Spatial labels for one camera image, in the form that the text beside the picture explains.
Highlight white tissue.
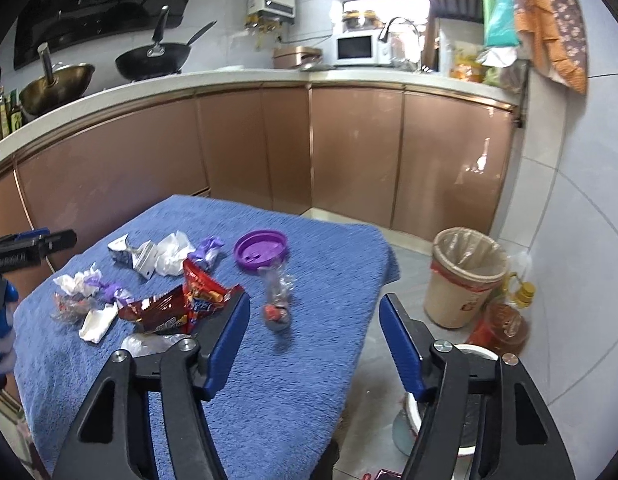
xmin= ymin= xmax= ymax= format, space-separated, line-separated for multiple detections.
xmin=79 ymin=304 xmax=118 ymax=344
xmin=155 ymin=231 xmax=194 ymax=276

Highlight blue milk carton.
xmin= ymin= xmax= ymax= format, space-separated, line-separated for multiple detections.
xmin=108 ymin=234 xmax=157 ymax=280

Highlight clear plastic bag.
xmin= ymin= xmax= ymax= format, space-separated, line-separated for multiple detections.
xmin=120 ymin=333 xmax=187 ymax=358

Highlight white trash bin black liner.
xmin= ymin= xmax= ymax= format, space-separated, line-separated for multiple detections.
xmin=393 ymin=344 xmax=498 ymax=460

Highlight beige trash bin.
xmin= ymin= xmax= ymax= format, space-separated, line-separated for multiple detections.
xmin=424 ymin=226 xmax=508 ymax=330

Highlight brown kitchen cabinets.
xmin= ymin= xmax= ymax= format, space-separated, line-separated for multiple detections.
xmin=0 ymin=82 xmax=514 ymax=248

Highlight blue gloved left hand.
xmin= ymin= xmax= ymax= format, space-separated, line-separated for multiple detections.
xmin=0 ymin=276 xmax=18 ymax=388

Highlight clear wrapper red strip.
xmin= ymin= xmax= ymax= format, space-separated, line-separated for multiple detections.
xmin=50 ymin=294 xmax=98 ymax=324

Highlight purple crumpled glove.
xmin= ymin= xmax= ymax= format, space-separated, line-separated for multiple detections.
xmin=85 ymin=275 xmax=134 ymax=308

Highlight cooking oil bottle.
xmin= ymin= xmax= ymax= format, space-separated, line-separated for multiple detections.
xmin=466 ymin=273 xmax=536 ymax=356

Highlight blue terry towel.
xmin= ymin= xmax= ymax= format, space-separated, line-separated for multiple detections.
xmin=14 ymin=195 xmax=399 ymax=479

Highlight red snack wrapper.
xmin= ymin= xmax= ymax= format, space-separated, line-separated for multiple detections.
xmin=118 ymin=258 xmax=244 ymax=335

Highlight purple glove near tissue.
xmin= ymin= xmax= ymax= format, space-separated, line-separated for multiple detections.
xmin=187 ymin=236 xmax=224 ymax=272

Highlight clear wrapper with red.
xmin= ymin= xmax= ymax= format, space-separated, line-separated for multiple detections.
xmin=258 ymin=259 xmax=295 ymax=333

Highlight black frying pan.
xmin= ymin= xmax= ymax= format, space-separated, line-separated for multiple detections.
xmin=115 ymin=6 xmax=217 ymax=81

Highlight purple plastic lid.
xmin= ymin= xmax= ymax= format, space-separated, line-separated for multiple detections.
xmin=233 ymin=230 xmax=288 ymax=271

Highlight black range hood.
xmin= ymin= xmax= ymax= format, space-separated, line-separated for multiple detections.
xmin=13 ymin=0 xmax=189 ymax=70

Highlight brown rice cooker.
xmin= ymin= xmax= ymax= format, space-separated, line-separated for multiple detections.
xmin=272 ymin=46 xmax=323 ymax=70

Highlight white microwave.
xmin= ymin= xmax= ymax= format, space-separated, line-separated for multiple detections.
xmin=334 ymin=29 xmax=391 ymax=66

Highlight orange patterned hanging cloth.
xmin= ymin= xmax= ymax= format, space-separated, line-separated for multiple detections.
xmin=514 ymin=0 xmax=589 ymax=96

